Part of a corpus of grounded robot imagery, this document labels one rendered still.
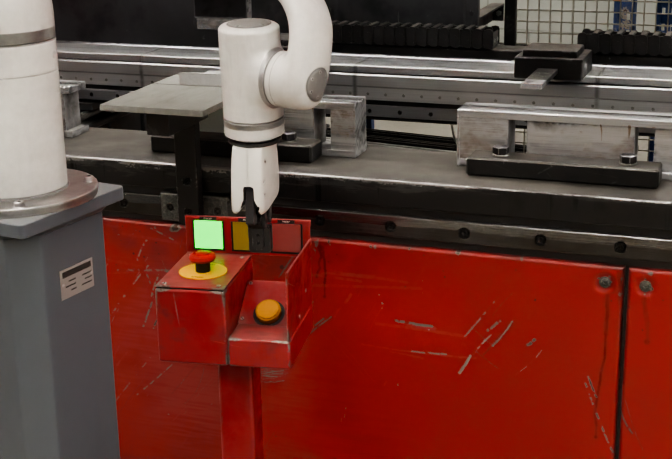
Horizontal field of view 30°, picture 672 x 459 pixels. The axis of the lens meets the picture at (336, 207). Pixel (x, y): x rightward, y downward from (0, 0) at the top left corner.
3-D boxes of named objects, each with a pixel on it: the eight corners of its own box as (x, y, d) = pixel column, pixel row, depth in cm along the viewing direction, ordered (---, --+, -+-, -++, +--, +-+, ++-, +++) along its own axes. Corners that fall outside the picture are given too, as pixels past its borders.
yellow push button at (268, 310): (255, 327, 188) (252, 318, 186) (260, 306, 190) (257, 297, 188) (280, 328, 187) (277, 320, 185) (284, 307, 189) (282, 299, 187)
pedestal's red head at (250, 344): (158, 362, 185) (151, 246, 180) (191, 322, 200) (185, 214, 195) (290, 370, 181) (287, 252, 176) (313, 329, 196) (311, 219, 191)
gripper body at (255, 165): (238, 118, 181) (242, 191, 185) (218, 140, 171) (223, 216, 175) (288, 120, 179) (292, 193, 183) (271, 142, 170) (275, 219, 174)
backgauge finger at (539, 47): (494, 94, 207) (495, 64, 206) (526, 67, 231) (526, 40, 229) (567, 98, 203) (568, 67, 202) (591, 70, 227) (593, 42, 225)
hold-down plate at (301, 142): (150, 151, 219) (149, 135, 218) (165, 144, 224) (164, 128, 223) (311, 163, 209) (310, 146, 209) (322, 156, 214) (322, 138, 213)
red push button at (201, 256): (186, 279, 186) (185, 256, 185) (194, 270, 190) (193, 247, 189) (212, 280, 185) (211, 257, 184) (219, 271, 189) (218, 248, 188)
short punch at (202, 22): (194, 29, 218) (192, -26, 216) (199, 27, 220) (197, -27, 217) (247, 31, 215) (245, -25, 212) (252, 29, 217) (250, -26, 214)
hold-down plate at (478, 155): (465, 175, 201) (466, 157, 200) (473, 166, 206) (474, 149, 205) (658, 189, 191) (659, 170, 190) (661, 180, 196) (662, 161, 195)
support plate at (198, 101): (99, 110, 198) (99, 104, 198) (175, 80, 222) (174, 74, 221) (203, 117, 192) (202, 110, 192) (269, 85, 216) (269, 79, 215)
